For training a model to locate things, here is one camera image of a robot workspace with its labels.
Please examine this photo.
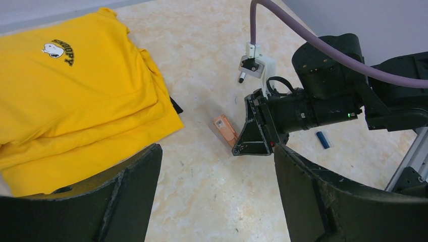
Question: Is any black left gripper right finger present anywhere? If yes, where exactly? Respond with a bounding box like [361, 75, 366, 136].
[274, 144, 427, 241]

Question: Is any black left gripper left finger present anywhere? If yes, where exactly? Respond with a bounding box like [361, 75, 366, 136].
[1, 144, 163, 241]

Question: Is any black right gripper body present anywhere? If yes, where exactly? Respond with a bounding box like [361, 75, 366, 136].
[246, 89, 289, 144]

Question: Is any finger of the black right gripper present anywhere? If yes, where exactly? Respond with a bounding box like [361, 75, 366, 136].
[232, 118, 272, 156]

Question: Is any white marker pen black tip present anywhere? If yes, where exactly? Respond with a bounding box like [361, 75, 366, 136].
[238, 72, 246, 83]

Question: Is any orange highlighter pen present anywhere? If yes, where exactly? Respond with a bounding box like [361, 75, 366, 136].
[213, 114, 238, 148]

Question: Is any blue pen cap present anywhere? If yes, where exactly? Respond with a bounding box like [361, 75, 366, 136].
[315, 131, 330, 149]

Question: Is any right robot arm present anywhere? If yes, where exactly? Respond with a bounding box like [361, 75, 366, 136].
[232, 43, 427, 156]

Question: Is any black cloth under shirt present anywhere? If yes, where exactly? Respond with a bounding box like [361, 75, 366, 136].
[170, 97, 184, 114]

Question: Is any yellow folded shirt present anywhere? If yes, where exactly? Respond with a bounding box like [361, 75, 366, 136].
[1, 8, 184, 197]

